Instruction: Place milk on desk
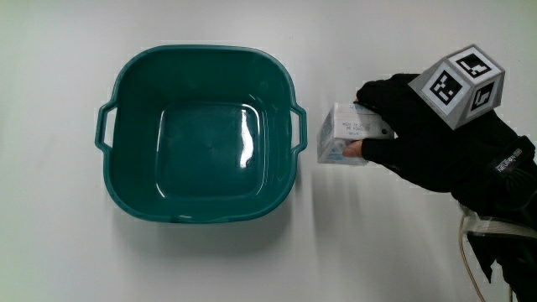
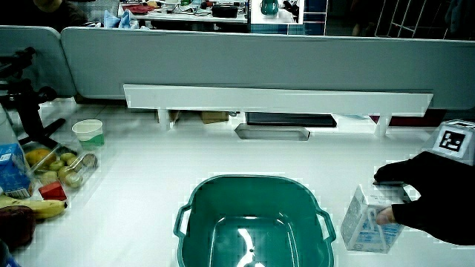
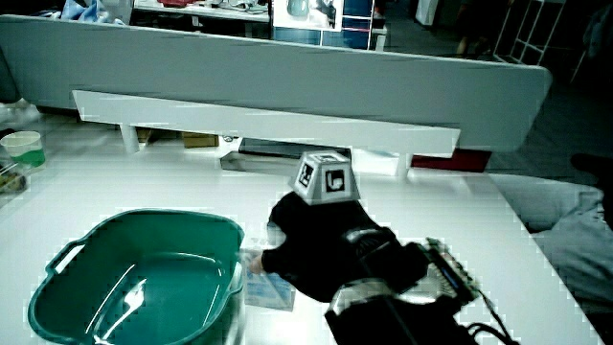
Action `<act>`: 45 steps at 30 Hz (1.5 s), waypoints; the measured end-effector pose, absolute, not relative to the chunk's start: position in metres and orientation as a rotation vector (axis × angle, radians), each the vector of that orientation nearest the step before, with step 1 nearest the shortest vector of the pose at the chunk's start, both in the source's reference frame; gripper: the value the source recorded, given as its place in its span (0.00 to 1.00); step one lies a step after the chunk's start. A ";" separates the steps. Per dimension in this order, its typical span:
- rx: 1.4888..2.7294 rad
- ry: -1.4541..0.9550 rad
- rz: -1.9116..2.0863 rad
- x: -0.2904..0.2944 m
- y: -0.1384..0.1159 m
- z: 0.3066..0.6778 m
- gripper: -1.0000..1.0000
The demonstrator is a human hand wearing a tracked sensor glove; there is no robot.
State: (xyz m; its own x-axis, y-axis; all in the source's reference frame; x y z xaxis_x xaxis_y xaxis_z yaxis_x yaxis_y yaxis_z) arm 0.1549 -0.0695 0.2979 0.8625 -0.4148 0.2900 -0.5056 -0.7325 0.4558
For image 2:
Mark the person's right hand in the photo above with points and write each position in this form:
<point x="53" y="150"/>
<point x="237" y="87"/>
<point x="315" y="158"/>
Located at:
<point x="441" y="196"/>

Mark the white blue milk carton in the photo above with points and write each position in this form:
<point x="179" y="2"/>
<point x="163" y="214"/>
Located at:
<point x="358" y="226"/>

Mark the white desk shelf riser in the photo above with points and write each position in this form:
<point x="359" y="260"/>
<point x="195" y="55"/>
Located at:
<point x="274" y="100"/>

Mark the white desk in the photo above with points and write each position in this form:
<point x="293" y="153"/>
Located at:
<point x="148" y="207"/>

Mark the dark red book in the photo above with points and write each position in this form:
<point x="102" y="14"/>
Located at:
<point x="415" y="120"/>

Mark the black flat laptop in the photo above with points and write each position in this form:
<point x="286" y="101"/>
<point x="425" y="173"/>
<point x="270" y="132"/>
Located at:
<point x="289" y="119"/>

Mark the green plastic basin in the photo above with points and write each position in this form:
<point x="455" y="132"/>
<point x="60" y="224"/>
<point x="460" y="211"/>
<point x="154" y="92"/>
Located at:
<point x="252" y="200"/>

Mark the large grey divider panel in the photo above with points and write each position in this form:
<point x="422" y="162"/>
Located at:
<point x="259" y="59"/>

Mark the brown cardboard box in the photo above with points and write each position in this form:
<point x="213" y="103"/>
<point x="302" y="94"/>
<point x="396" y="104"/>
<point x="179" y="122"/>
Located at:
<point x="214" y="116"/>

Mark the teal jug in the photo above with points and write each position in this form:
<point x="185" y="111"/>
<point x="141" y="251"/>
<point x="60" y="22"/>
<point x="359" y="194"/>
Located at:
<point x="269" y="6"/>

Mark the black bag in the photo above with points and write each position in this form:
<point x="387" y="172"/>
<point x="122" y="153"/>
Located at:
<point x="224" y="11"/>

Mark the white background table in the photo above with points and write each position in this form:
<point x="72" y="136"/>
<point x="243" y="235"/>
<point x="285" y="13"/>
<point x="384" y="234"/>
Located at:
<point x="185" y="17"/>

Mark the brown kiwi fruit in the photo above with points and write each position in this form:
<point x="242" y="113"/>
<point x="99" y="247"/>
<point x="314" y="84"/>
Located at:
<point x="90" y="160"/>

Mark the white green paper cup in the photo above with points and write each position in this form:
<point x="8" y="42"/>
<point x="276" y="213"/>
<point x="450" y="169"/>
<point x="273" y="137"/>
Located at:
<point x="89" y="133"/>

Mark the clear plastic fruit box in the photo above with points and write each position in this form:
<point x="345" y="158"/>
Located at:
<point x="79" y="172"/>

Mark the green fruit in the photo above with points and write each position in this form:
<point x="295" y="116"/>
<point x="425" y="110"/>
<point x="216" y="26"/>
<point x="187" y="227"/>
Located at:
<point x="64" y="171"/>
<point x="56" y="165"/>
<point x="74" y="180"/>
<point x="68" y="157"/>

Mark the blue cloth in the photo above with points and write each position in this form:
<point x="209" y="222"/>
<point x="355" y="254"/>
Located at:
<point x="118" y="20"/>

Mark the red block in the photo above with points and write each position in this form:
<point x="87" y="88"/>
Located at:
<point x="52" y="191"/>

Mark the yellow banana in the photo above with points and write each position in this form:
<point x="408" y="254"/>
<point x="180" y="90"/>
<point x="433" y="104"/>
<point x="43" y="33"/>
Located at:
<point x="41" y="207"/>

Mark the orange fruit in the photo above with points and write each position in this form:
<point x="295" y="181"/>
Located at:
<point x="37" y="155"/>

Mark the small grey divider panel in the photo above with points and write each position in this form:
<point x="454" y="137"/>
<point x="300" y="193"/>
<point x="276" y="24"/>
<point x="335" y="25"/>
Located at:
<point x="41" y="55"/>

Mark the dark red fruit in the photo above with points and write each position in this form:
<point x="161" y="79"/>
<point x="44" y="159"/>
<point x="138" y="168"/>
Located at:
<point x="15" y="226"/>

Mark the black camera tripod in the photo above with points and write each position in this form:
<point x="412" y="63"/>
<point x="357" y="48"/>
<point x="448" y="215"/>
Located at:
<point x="27" y="107"/>

